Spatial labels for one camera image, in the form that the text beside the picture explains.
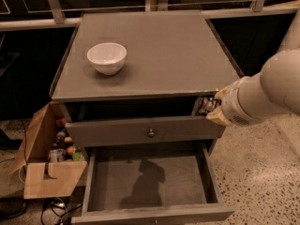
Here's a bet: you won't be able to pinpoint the open cardboard box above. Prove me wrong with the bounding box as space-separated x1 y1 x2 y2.
9 102 87 199

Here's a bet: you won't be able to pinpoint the green packet in box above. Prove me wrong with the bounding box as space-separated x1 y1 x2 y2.
72 148 85 161

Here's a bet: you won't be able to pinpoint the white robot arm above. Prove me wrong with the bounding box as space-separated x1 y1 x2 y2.
206 11 300 126

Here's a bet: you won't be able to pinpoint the black rxbar chocolate bar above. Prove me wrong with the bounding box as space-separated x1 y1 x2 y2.
196 97 221 115

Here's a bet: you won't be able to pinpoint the grey top drawer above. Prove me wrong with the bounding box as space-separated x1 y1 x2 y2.
66 115 225 147

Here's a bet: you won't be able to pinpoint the clear jar in box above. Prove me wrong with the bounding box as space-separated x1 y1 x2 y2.
49 148 66 163

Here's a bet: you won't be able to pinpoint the red apple in box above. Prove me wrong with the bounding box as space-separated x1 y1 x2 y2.
66 145 74 157

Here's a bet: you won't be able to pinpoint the grey drawer cabinet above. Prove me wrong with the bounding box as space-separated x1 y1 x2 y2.
49 10 248 157

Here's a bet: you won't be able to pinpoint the metal railing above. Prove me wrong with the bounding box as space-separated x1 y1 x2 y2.
0 0 299 32

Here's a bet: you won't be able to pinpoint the dark bottle in box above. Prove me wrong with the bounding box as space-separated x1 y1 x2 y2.
55 128 67 148

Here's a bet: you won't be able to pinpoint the metal drawer knob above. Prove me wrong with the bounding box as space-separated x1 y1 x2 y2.
147 128 156 138

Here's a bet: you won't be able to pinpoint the grey open middle drawer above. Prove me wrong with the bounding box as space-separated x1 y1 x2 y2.
71 142 234 225

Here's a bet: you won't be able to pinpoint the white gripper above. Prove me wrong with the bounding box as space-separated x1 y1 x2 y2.
206 74 281 127

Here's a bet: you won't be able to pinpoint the black floor cables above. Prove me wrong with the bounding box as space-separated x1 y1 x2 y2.
0 197 83 225

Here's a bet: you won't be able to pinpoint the white ceramic bowl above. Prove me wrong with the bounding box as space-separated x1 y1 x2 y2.
86 42 128 75

